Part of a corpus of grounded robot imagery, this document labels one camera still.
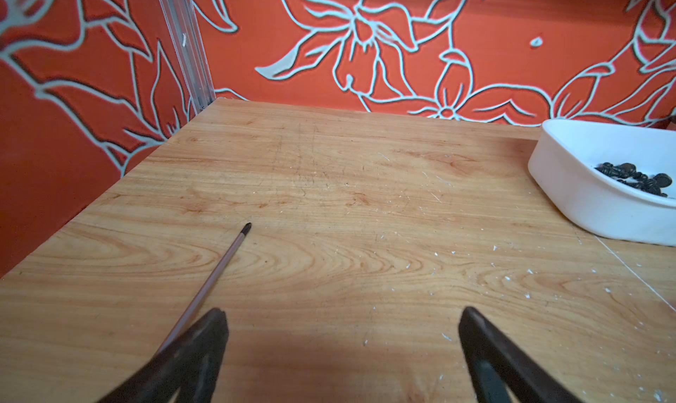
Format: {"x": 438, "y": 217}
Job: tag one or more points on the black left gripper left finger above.
{"x": 186, "y": 371}

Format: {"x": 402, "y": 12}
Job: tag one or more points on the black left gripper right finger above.
{"x": 499, "y": 368}

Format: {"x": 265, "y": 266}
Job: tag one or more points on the white plastic storage box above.
{"x": 564, "y": 163}

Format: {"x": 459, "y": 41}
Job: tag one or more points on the orange handled screwdriver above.
{"x": 206, "y": 288}

